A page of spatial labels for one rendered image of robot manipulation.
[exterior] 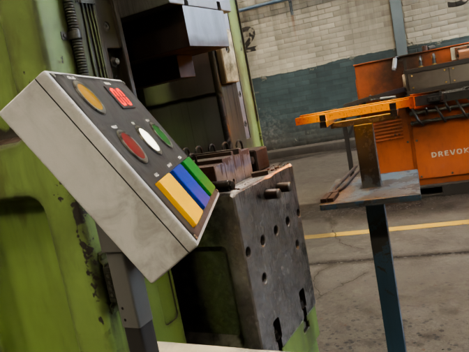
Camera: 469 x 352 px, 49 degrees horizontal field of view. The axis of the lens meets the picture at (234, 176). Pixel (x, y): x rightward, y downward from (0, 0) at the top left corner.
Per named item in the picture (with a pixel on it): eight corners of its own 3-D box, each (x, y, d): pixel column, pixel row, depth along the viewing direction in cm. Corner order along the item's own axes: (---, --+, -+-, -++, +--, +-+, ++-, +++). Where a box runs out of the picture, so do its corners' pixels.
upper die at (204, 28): (229, 46, 137) (222, 10, 136) (190, 45, 120) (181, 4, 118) (112, 76, 157) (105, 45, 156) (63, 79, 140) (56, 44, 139)
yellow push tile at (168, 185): (204, 211, 73) (169, 171, 72) (197, 224, 65) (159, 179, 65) (194, 219, 73) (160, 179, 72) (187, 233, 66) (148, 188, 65)
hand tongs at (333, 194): (355, 167, 214) (354, 164, 214) (365, 165, 212) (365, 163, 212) (320, 202, 160) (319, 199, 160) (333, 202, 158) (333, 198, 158)
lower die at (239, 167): (253, 174, 142) (248, 144, 141) (218, 192, 125) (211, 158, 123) (137, 187, 162) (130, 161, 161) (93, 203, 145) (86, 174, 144)
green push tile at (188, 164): (216, 187, 93) (189, 156, 92) (212, 194, 85) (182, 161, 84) (208, 193, 93) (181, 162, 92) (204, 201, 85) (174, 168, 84)
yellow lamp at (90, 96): (114, 110, 69) (107, 77, 68) (89, 113, 65) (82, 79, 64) (96, 113, 70) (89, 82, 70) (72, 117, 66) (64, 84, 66)
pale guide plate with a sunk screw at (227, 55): (240, 81, 166) (230, 28, 164) (227, 82, 159) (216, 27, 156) (234, 82, 167) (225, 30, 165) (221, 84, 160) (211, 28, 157)
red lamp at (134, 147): (155, 157, 70) (149, 126, 69) (134, 164, 65) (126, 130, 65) (137, 160, 71) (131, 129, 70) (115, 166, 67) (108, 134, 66)
